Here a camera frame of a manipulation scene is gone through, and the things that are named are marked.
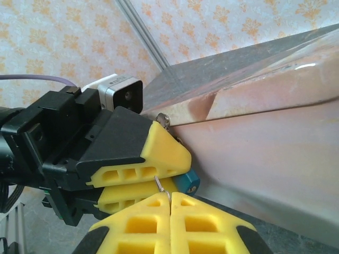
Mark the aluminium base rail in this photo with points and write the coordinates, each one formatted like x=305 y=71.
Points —
x=16 y=232

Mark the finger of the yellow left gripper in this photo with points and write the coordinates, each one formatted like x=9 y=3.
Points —
x=132 y=195
x=137 y=148

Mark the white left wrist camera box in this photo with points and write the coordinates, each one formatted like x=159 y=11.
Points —
x=121 y=92

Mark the blue padlock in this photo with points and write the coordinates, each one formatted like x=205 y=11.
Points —
x=186 y=181

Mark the pink decorated wooden box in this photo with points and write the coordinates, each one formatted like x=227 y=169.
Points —
x=265 y=145

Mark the aluminium frame post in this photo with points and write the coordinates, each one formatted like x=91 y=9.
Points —
x=143 y=31

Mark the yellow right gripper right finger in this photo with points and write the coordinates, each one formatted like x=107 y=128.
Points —
x=212 y=232

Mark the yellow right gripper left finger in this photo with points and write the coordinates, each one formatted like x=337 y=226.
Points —
x=137 y=232

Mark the silver box latch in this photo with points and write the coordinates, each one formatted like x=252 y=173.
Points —
x=163 y=120

